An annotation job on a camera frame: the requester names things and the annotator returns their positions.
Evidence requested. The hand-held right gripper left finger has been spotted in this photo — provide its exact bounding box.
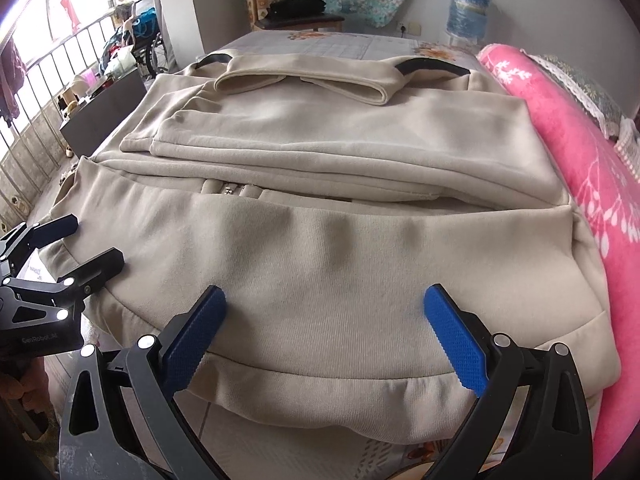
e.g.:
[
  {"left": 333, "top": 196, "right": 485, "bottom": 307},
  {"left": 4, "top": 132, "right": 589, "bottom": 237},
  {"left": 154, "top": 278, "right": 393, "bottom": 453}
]
[{"left": 59, "top": 285, "right": 228, "bottom": 480}]

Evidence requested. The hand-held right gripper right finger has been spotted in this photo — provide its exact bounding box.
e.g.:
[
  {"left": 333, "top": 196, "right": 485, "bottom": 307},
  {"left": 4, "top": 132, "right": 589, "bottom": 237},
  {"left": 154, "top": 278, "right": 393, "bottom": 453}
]
[{"left": 422, "top": 284, "right": 593, "bottom": 480}]

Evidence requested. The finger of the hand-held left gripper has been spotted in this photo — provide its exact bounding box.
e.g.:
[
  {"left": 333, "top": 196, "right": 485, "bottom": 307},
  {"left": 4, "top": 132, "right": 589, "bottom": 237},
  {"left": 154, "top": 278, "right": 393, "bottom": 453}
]
[
  {"left": 56, "top": 247, "right": 126, "bottom": 307},
  {"left": 0, "top": 213, "right": 80, "bottom": 267}
]

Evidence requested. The beige zip jacket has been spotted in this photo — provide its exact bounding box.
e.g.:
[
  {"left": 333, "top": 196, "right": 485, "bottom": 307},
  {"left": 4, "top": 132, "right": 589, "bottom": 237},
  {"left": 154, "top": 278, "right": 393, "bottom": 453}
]
[{"left": 37, "top": 50, "right": 623, "bottom": 443}]

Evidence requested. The dark grey cabinet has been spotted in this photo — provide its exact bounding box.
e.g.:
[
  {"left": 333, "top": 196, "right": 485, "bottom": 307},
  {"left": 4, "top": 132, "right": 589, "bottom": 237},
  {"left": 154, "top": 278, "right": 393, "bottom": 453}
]
[{"left": 59, "top": 72, "right": 149, "bottom": 157}]

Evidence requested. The metal window railing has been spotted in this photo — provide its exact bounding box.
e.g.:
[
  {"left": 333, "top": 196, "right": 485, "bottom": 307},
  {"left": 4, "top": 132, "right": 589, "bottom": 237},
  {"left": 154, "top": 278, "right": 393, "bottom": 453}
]
[{"left": 0, "top": 10, "right": 153, "bottom": 226}]

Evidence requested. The dark red hanging garment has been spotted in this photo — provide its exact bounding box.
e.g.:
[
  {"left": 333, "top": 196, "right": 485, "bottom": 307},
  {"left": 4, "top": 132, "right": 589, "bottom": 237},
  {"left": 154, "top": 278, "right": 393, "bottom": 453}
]
[{"left": 0, "top": 40, "right": 29, "bottom": 128}]

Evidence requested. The pink fleece blanket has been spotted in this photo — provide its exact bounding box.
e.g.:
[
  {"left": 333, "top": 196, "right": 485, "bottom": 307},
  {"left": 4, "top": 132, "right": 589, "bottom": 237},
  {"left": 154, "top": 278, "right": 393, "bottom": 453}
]
[{"left": 475, "top": 44, "right": 640, "bottom": 480}]

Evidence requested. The green leaf-print lace pillow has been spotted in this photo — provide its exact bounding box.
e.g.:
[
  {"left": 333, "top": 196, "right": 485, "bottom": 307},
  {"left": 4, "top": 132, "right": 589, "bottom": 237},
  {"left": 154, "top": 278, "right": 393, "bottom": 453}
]
[{"left": 520, "top": 49, "right": 637, "bottom": 142}]

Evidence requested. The wooden chair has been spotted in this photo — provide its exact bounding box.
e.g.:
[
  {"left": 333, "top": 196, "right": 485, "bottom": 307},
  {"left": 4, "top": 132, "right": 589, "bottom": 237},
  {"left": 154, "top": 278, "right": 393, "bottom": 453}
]
[{"left": 244, "top": 0, "right": 347, "bottom": 34}]

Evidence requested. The floral bed sheet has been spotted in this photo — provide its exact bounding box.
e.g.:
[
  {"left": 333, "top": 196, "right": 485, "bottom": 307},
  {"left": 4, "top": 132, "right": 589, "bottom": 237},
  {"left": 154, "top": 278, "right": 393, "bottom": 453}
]
[{"left": 30, "top": 30, "right": 608, "bottom": 480}]

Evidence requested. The blue water jug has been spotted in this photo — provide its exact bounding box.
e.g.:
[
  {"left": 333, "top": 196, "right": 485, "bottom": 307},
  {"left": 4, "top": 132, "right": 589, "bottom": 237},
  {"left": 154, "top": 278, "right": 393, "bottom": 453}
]
[{"left": 446, "top": 0, "right": 491, "bottom": 45}]

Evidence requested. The black cloth bundle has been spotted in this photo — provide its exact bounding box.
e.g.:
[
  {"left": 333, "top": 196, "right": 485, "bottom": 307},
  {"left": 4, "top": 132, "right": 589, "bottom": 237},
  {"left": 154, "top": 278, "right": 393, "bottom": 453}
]
[{"left": 269, "top": 0, "right": 329, "bottom": 18}]

